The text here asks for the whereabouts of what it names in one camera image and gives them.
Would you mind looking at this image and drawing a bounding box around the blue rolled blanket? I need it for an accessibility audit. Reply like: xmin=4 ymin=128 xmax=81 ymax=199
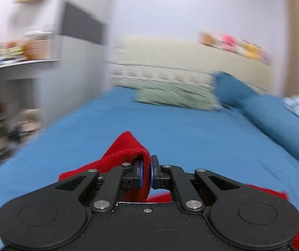
xmin=212 ymin=71 xmax=299 ymax=175

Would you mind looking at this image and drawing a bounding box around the dark wall-mounted screen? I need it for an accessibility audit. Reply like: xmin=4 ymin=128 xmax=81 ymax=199
xmin=60 ymin=0 xmax=106 ymax=45

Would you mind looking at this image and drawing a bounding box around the clutter of desk items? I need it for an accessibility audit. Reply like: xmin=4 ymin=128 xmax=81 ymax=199
xmin=0 ymin=25 xmax=54 ymax=67

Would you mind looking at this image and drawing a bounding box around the beige headboard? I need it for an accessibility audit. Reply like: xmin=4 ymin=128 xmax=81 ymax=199
xmin=108 ymin=37 xmax=274 ymax=95

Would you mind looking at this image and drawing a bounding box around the red cloth garment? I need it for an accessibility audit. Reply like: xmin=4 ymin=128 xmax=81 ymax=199
xmin=58 ymin=131 xmax=299 ymax=251

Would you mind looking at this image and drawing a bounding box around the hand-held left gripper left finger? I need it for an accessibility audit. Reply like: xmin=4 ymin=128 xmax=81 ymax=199
xmin=54 ymin=157 xmax=144 ymax=214

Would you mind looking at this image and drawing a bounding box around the white desk shelf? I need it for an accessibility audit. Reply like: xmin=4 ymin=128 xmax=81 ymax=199
xmin=0 ymin=59 xmax=62 ymax=81

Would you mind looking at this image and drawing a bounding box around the light green pillow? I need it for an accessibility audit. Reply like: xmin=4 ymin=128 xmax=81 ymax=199
xmin=134 ymin=84 xmax=219 ymax=111

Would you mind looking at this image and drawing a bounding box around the row of plush toys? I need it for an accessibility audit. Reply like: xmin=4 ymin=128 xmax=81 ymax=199
xmin=199 ymin=31 xmax=271 ymax=66

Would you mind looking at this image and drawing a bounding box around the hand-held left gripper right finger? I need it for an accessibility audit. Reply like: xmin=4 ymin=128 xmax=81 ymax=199
xmin=151 ymin=155 xmax=241 ymax=212

